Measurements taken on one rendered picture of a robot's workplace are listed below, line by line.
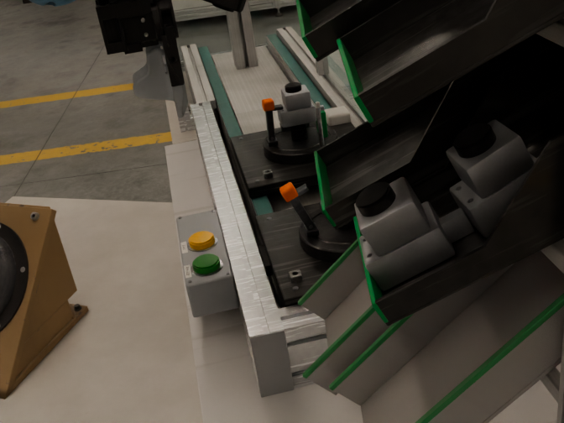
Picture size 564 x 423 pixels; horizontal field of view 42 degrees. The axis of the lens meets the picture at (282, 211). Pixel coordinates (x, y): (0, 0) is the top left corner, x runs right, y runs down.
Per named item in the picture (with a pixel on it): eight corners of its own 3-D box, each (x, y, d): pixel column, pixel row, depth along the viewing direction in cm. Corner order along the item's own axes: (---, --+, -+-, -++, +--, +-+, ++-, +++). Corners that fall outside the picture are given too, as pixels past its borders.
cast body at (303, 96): (283, 128, 132) (277, 91, 128) (278, 120, 135) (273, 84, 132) (327, 119, 132) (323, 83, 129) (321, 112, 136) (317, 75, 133)
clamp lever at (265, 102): (267, 141, 134) (263, 102, 130) (265, 138, 135) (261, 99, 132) (286, 138, 134) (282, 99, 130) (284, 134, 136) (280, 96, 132)
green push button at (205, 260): (195, 282, 105) (193, 270, 104) (193, 267, 108) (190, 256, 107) (222, 276, 105) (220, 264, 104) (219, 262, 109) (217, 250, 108)
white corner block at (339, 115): (330, 135, 145) (328, 117, 143) (325, 127, 149) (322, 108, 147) (352, 131, 145) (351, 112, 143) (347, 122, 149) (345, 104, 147)
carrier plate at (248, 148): (249, 198, 126) (248, 187, 125) (231, 146, 147) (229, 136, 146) (383, 170, 128) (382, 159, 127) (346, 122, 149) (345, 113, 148)
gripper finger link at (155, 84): (142, 123, 88) (124, 49, 83) (190, 114, 88) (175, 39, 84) (143, 133, 85) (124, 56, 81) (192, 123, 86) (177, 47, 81)
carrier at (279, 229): (285, 312, 96) (273, 232, 90) (256, 226, 117) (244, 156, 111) (458, 274, 99) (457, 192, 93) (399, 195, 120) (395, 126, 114)
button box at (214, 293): (193, 319, 106) (185, 284, 103) (182, 247, 124) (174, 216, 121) (240, 308, 107) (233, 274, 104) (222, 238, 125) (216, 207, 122)
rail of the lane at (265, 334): (261, 398, 96) (248, 332, 90) (198, 143, 173) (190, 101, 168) (301, 388, 96) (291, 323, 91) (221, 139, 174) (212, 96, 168)
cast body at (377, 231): (383, 293, 57) (337, 228, 54) (375, 262, 61) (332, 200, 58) (481, 242, 55) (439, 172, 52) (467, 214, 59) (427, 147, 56)
